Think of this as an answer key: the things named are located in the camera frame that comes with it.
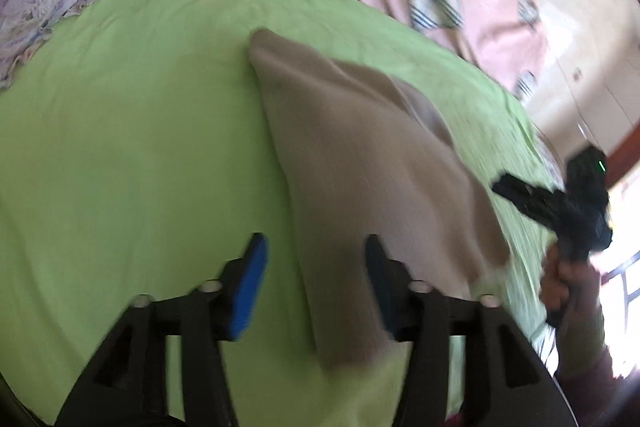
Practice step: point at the person's right hand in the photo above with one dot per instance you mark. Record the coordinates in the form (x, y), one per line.
(565, 279)

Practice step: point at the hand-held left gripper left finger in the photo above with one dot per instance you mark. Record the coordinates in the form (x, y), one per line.
(247, 287)

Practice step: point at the person's right forearm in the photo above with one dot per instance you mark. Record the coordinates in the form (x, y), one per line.
(587, 347)

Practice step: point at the purple floral quilt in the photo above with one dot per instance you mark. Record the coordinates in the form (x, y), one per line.
(45, 2)

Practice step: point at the green bed sheet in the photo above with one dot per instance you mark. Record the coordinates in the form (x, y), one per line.
(140, 132)

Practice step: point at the white wall socket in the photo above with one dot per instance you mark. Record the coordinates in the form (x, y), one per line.
(577, 73)

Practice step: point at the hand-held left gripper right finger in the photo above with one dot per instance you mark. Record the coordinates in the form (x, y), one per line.
(382, 277)

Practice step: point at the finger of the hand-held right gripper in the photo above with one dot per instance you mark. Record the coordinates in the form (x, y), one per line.
(527, 199)

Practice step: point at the grey knitted sweater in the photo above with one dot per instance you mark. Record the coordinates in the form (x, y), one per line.
(360, 167)

